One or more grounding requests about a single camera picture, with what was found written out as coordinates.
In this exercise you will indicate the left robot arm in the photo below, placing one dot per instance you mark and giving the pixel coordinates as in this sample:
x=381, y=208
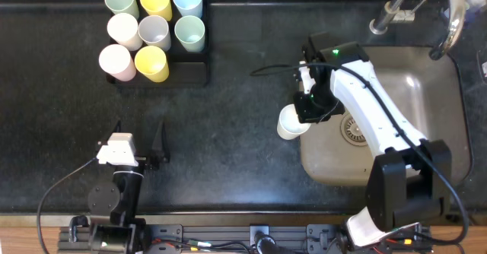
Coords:
x=128, y=193

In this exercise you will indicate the steel sink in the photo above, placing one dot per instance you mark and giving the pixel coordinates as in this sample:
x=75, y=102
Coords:
x=437, y=94

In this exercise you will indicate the yellow cup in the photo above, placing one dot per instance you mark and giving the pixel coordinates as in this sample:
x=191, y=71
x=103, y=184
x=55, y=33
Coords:
x=155, y=0
x=151, y=62

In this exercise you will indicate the steel tap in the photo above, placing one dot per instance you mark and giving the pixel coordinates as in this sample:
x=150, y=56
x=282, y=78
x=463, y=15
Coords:
x=456, y=18

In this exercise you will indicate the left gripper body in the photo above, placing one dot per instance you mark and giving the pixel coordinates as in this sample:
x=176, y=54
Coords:
x=147, y=163

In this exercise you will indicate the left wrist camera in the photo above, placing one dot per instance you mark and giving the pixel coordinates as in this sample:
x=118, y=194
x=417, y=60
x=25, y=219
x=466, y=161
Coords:
x=118, y=150

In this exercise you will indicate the pink cup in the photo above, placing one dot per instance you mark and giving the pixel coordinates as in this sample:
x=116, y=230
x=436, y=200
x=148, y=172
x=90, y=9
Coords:
x=115, y=60

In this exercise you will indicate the grey cup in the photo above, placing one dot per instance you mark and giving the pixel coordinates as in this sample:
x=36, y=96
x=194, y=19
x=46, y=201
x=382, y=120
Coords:
x=153, y=30

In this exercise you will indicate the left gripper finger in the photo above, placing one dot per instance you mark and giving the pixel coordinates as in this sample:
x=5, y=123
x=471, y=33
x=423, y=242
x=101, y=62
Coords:
x=160, y=145
x=118, y=127

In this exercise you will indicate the black tray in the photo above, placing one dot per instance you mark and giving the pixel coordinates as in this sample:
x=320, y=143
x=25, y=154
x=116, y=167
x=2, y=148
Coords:
x=188, y=71

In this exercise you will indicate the mounting rail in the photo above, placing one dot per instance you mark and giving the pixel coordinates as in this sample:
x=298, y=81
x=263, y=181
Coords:
x=228, y=237

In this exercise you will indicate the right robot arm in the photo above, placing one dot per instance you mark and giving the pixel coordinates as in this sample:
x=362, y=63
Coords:
x=365, y=102

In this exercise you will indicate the white cup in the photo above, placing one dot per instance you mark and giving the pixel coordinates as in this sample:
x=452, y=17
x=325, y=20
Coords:
x=287, y=126
x=123, y=29

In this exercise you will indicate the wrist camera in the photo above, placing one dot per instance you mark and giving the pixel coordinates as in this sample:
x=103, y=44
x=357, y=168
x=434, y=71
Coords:
x=118, y=150
x=306, y=80

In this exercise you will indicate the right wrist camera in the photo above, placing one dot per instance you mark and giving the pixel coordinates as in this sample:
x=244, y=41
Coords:
x=306, y=80

